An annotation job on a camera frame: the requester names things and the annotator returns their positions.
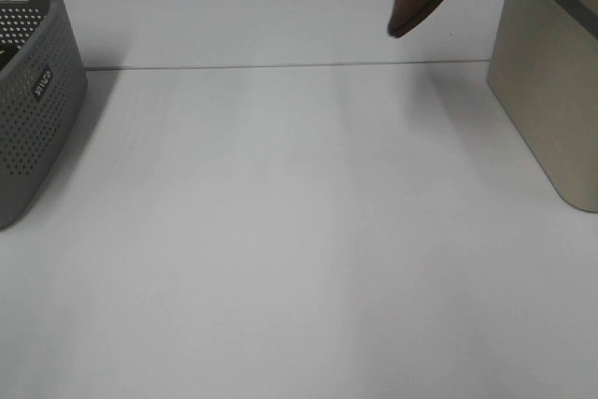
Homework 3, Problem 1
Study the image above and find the grey perforated plastic basket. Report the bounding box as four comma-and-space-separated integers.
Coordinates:
1, 0, 88, 228

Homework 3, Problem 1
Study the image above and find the beige plastic storage bin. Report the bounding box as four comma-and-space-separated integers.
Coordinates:
487, 0, 597, 212

